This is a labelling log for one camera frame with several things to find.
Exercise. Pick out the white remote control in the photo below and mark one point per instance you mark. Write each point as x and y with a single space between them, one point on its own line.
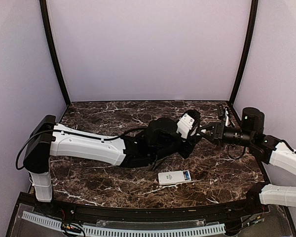
171 178

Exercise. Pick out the black front rail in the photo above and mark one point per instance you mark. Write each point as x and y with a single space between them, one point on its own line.
225 212

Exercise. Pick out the small circuit board with wires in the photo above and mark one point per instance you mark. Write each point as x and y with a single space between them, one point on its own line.
72 230

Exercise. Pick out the white slotted cable duct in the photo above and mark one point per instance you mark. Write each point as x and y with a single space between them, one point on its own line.
134 229

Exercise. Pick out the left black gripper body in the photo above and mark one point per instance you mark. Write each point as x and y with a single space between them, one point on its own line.
186 152

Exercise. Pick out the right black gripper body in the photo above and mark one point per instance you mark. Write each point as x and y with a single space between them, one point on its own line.
219 136

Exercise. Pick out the blue battery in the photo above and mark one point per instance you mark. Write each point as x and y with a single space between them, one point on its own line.
187 176

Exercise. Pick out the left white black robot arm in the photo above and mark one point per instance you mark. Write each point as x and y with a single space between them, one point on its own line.
137 147

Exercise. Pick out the right black frame post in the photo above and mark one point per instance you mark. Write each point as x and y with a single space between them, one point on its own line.
245 51

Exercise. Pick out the left black frame post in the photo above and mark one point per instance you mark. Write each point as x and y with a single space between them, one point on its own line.
52 51

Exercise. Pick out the black frame post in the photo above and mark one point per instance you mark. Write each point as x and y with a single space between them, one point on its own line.
245 51
52 51

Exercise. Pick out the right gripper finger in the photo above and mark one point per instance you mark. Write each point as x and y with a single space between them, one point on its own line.
208 136
207 129

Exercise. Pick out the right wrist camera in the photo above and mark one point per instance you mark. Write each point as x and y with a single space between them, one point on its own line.
224 114

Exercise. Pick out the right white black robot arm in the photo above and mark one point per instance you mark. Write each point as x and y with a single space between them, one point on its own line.
265 148

